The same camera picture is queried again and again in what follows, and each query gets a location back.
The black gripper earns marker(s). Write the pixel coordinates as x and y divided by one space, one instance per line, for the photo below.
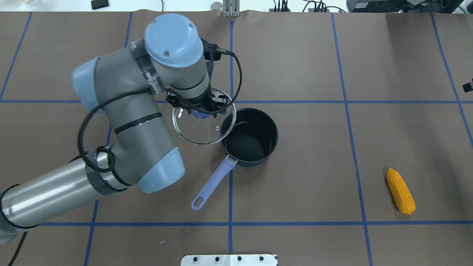
202 105

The glass pot lid purple knob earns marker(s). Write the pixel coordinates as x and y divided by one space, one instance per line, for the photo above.
203 129

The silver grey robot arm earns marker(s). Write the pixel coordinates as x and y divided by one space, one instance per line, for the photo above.
124 140

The yellow corn cob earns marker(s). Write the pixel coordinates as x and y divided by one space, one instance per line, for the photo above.
400 192

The small metal cylinder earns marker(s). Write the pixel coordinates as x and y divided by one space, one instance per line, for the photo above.
217 6

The small black square pad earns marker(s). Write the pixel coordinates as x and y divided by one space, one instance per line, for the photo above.
99 4

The dark blue saucepan purple handle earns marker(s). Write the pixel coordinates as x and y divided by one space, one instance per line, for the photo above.
252 138

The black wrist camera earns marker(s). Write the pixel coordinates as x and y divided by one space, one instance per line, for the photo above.
212 52

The aluminium frame post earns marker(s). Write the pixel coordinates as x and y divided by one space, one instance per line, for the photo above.
231 8

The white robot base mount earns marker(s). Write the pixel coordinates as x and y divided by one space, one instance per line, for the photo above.
230 260

